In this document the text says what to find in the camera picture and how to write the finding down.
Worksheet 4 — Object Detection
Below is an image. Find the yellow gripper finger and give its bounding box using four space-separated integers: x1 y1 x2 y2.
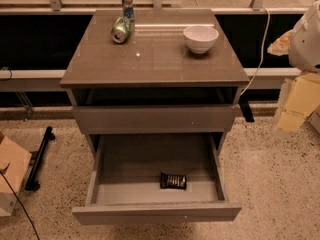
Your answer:
267 30 292 56
271 73 320 138

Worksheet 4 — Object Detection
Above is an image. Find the black rxbar chocolate wrapper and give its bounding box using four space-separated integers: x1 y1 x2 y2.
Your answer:
160 173 187 190

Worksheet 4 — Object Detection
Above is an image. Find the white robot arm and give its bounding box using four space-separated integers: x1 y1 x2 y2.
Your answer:
267 0 320 138

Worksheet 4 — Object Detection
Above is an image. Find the grey drawer cabinet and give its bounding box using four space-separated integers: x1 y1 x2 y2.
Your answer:
61 9 248 150

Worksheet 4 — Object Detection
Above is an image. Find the open grey middle drawer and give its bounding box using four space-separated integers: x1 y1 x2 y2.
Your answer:
72 133 241 225

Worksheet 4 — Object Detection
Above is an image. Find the closed grey upper drawer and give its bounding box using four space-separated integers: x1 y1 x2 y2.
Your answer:
73 106 236 134

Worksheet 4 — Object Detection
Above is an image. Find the white ceramic bowl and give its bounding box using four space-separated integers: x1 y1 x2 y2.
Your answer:
183 25 219 54

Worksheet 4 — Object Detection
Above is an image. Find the green soda can lying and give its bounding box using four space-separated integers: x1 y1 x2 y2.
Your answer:
111 17 131 44

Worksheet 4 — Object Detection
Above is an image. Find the black metal stand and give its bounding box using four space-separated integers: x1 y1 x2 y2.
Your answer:
25 126 55 191

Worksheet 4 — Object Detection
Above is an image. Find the cardboard box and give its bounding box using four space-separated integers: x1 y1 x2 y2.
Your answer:
0 132 31 217

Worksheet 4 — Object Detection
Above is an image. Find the white cable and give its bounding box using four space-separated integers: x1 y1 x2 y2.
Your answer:
239 6 271 97

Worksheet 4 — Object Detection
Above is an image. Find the thin black cable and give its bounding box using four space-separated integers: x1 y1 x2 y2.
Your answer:
0 170 41 240

